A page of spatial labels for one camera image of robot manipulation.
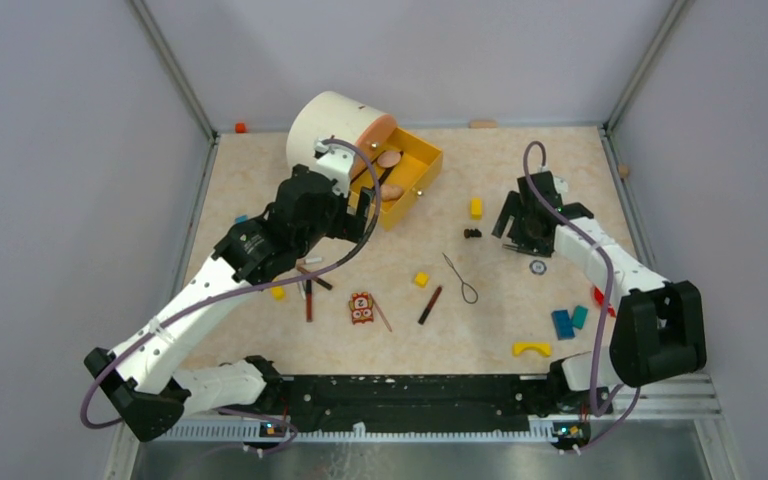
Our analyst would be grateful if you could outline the blue lego brick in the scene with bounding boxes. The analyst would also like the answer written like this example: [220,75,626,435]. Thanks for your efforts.
[551,310,575,341]

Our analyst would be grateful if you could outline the small yellow cube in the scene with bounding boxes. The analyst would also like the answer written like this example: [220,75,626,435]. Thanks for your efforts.
[414,272,430,288]

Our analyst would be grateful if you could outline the teal block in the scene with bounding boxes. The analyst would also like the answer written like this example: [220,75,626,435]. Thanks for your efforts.
[571,305,589,330]

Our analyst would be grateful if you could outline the red horseshoe toy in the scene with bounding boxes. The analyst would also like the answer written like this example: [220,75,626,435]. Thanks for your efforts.
[592,287,616,317]

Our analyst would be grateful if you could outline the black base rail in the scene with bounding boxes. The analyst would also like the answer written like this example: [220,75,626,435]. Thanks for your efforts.
[249,374,589,434]

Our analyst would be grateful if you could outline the pink round powder puff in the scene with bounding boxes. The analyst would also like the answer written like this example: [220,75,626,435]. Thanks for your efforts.
[377,150,403,169]

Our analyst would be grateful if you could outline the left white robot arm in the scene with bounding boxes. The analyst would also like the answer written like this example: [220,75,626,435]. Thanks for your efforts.
[79,138,383,442]

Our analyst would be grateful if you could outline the black hair loop tool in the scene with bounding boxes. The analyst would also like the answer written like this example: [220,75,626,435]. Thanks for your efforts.
[442,253,479,305]

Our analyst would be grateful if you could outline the cream round drawer organizer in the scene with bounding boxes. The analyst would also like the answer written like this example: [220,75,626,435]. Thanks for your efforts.
[285,91,443,231]

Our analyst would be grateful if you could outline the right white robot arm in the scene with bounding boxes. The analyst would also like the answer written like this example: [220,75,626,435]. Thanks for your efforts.
[492,141,708,416]

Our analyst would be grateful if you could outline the beige makeup sponge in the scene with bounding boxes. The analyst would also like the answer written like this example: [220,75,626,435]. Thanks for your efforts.
[380,184,404,202]

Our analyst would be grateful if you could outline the yellow arch block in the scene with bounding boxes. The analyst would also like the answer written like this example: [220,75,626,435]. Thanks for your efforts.
[511,342,552,358]

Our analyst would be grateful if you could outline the small black figurine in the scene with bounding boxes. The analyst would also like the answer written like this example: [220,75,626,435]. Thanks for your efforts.
[463,229,482,239]

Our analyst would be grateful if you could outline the yellow wedge block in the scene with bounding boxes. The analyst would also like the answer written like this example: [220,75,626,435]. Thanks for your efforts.
[270,286,286,301]

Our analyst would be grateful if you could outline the black makeup brush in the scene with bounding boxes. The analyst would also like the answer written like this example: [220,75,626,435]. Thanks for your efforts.
[378,167,394,186]

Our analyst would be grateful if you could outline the thin black stick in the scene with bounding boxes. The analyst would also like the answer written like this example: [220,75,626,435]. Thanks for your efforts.
[350,160,386,183]

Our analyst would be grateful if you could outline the yellow rectangular block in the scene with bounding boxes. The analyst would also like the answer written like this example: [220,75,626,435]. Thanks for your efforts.
[469,197,483,220]

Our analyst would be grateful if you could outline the wooden peg at wall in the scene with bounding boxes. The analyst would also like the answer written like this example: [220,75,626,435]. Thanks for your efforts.
[468,119,498,129]

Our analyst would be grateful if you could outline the blue poker chip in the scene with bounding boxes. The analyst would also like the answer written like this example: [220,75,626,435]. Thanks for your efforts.
[529,259,548,276]

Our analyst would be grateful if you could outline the red owl number toy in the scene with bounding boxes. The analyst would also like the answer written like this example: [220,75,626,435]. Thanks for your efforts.
[348,292,374,325]

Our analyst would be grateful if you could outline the dark red lip gloss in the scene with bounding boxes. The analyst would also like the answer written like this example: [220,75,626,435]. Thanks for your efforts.
[418,285,443,325]

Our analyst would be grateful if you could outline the brown lipstick tube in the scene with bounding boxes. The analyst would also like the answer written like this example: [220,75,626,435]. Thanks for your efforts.
[295,265,334,291]

